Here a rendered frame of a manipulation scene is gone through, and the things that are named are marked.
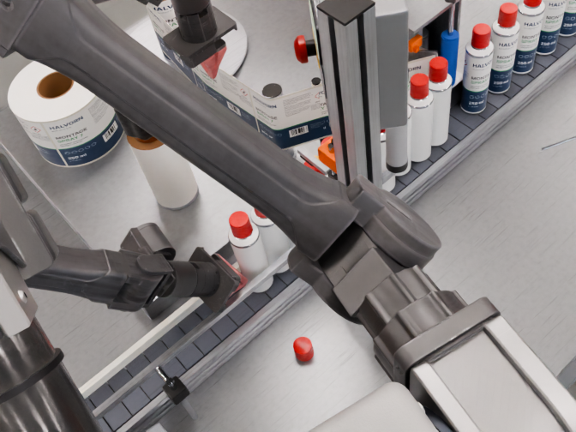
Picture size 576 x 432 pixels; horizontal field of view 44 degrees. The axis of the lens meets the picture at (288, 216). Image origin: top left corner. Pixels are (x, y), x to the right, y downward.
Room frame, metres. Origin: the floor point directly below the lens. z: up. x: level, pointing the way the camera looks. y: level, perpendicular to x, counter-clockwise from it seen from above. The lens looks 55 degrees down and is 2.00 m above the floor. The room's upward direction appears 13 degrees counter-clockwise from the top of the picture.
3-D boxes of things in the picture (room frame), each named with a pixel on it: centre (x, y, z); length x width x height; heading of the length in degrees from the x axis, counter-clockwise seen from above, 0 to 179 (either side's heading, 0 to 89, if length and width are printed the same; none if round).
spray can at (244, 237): (0.66, 0.08, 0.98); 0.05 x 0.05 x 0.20
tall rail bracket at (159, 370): (0.48, 0.25, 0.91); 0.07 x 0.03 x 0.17; 30
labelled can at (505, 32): (0.99, -0.49, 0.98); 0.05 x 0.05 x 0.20
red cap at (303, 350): (0.53, 0.03, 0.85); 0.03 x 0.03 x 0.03
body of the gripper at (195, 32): (0.89, 0.07, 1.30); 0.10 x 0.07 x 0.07; 121
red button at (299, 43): (0.74, -0.08, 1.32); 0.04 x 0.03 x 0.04; 175
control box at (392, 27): (0.69, -0.14, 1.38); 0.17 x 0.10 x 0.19; 175
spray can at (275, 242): (0.69, 0.04, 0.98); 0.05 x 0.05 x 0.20
